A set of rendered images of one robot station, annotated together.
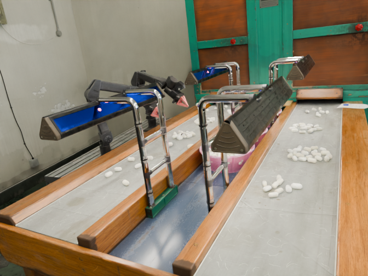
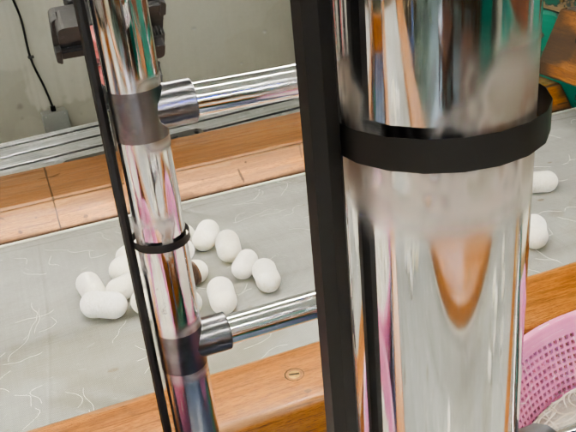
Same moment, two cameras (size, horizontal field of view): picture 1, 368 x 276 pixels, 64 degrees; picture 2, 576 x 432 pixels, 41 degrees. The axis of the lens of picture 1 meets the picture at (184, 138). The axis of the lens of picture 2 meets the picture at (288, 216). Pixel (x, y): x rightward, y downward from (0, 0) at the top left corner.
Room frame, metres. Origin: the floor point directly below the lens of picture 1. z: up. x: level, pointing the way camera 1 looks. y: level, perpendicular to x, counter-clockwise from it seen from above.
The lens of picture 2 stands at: (1.62, -0.58, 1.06)
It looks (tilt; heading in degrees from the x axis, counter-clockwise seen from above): 27 degrees down; 42
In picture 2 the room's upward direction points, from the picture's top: 6 degrees counter-clockwise
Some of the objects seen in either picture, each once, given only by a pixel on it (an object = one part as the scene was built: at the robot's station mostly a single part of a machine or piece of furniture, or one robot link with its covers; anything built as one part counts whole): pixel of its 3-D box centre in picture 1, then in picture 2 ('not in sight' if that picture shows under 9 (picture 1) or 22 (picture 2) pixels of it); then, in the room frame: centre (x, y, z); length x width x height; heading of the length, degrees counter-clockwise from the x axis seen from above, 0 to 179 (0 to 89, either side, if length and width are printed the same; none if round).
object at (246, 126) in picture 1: (262, 103); not in sight; (0.84, -0.24, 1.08); 0.62 x 0.08 x 0.07; 151
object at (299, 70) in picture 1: (302, 65); not in sight; (1.69, -0.71, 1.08); 0.62 x 0.08 x 0.07; 151
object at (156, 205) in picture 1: (138, 150); not in sight; (1.07, 0.18, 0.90); 0.20 x 0.19 x 0.45; 151
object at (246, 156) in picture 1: (227, 155); not in sight; (1.35, -0.20, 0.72); 0.27 x 0.27 x 0.10
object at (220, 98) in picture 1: (239, 158); not in sight; (0.88, -0.17, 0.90); 0.20 x 0.19 x 0.45; 151
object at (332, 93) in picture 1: (318, 93); not in sight; (2.05, -0.98, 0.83); 0.30 x 0.06 x 0.07; 61
